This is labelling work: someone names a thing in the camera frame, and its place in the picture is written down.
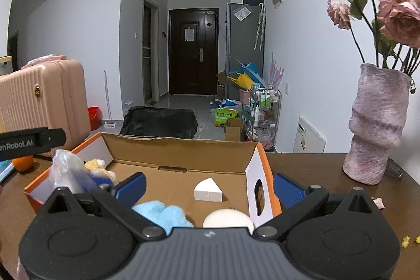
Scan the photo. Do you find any light blue fluffy toy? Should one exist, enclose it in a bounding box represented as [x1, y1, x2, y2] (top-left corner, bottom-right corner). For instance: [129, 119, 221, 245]
[132, 200, 194, 235]

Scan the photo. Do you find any clear plastic bundle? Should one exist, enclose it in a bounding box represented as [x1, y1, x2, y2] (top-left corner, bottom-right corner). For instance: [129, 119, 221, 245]
[48, 149, 96, 194]

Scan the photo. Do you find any white wedge makeup sponge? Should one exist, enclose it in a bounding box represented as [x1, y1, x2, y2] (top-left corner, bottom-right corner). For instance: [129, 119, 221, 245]
[194, 178, 224, 203]

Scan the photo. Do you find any orange fruit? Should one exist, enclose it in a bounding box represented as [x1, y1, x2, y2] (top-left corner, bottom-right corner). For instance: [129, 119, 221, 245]
[12, 156, 33, 173]

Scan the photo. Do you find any blue tissue pack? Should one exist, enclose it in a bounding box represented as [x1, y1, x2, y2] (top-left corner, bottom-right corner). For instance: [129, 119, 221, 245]
[0, 160, 14, 183]

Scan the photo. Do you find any pink ribbed suitcase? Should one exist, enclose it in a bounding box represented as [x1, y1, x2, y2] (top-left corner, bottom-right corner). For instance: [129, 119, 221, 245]
[1, 60, 90, 151]

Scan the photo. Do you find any white round puff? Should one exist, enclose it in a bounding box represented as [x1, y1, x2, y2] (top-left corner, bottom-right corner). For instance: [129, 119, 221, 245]
[202, 209, 254, 235]

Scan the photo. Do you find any yellow thermos bottle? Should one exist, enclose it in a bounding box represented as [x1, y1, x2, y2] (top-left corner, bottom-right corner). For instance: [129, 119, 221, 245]
[0, 55, 13, 76]

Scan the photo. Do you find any orange cardboard box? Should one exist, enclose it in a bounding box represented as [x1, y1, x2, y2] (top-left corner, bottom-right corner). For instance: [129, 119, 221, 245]
[23, 131, 284, 230]

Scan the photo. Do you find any black duffel bag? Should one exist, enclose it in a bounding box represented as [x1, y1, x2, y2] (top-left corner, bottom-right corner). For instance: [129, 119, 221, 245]
[120, 107, 198, 139]

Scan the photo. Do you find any red bucket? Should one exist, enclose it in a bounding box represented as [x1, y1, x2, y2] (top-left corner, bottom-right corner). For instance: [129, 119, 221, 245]
[88, 107, 100, 131]

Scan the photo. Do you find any metal rolling cart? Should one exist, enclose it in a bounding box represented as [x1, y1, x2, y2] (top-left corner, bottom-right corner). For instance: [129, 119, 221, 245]
[243, 84, 282, 152]

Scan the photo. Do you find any green and yellow bag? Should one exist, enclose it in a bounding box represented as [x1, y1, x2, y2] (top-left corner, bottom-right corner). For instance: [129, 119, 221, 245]
[214, 107, 238, 127]

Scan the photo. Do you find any pink textured vase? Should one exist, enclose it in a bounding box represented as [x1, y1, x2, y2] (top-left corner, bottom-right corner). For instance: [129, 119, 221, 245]
[342, 63, 411, 185]

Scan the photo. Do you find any grey refrigerator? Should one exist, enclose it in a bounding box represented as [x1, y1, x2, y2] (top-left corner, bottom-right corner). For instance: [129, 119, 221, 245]
[225, 0, 264, 78]

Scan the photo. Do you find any dark wooden door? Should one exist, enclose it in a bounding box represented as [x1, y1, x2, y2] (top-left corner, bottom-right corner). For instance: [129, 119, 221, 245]
[169, 8, 219, 95]

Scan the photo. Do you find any dried pink roses bouquet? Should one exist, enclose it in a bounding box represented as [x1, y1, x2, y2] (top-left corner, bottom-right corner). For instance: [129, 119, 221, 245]
[327, 0, 419, 76]

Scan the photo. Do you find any white board against wall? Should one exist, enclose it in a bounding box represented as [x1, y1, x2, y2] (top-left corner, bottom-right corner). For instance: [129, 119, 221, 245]
[293, 117, 326, 154]

